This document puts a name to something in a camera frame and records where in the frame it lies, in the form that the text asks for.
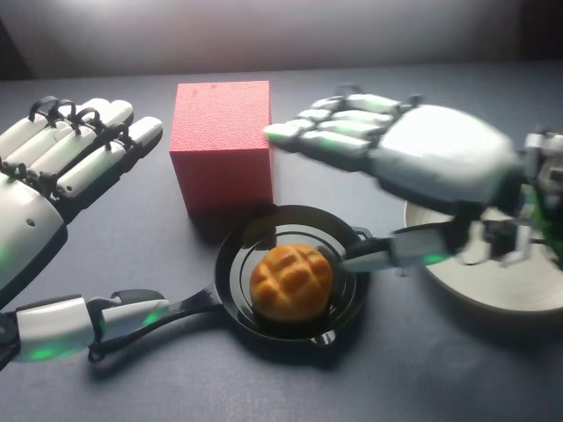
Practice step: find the orange fruit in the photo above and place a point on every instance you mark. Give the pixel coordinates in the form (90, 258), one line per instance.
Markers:
(290, 281)

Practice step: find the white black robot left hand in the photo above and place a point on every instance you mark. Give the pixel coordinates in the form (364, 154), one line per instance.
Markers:
(31, 220)

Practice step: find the red box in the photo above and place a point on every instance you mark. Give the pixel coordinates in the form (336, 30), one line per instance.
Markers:
(220, 140)

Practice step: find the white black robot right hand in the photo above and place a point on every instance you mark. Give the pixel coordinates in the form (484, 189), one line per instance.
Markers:
(444, 154)

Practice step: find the white bowl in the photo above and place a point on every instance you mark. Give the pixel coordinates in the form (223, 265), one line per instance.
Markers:
(484, 285)

